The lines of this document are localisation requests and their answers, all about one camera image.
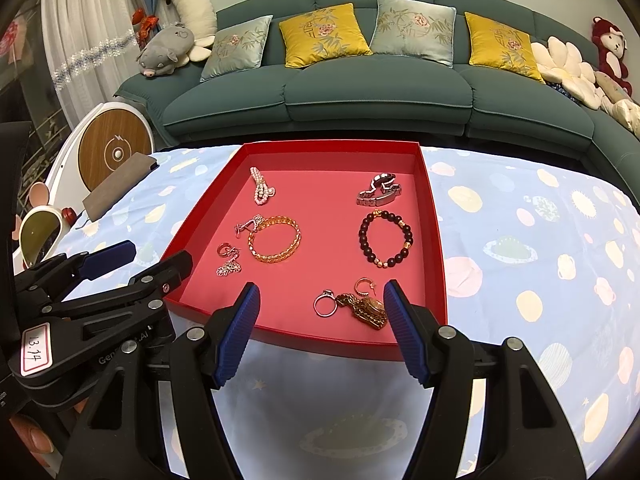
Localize white cow plush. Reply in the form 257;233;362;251
160;0;219;41

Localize silver crystal stud earring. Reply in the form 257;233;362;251
235;214;266;239

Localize silver ring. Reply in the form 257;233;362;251
313;289;341;317

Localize gold wristwatch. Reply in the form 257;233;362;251
336;292;390;331

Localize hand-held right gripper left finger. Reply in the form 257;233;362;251
60;282;262;480

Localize red monkey plush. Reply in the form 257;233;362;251
592;16;632;82

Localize red cardboard box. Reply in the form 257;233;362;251
162;141;449;363

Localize cream quilted cushion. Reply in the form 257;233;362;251
604;97;640;137

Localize grey pig plush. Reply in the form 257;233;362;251
137;23;196;80

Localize person's left hand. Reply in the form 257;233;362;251
9;411;57;467

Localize dark glass door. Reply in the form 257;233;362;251
0;0;71;196

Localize grey-green embroidered cushion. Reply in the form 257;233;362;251
370;0;457;68
200;15;274;83

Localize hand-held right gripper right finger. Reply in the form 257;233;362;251
383;280;583;480

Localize brown notebook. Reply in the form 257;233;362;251
82;152;160;222

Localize green sofa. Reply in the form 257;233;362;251
114;0;640;206

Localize white appliance with wooden disc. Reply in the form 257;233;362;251
47;101;154;198

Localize blue planet-print tablecloth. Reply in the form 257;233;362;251
10;144;640;480

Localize white-framed sunglasses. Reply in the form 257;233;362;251
19;207;67;267

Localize white sheer curtain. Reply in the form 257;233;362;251
40;0;153;161

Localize pink pearl bracelet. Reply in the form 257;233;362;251
250;166;276;206

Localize dark bead bracelet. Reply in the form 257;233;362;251
359;210;416;269

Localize red curtain tie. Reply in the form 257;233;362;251
132;7;162;45

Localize dark blue floral cloth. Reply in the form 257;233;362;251
544;79;582;107

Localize yellow embroidered cushion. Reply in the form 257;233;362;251
465;12;546;83
278;3;373;68

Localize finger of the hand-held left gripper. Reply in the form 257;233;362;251
42;251;194;333
15;241;137;307

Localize gold chain bracelet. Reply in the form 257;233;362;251
247;216;302;262

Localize silver wristwatch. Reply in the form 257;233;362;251
356;172;403;207

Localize silver crystal hook earring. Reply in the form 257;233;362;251
216;255;244;277

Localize white flower cushion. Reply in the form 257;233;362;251
530;35;601;111
187;35;214;62

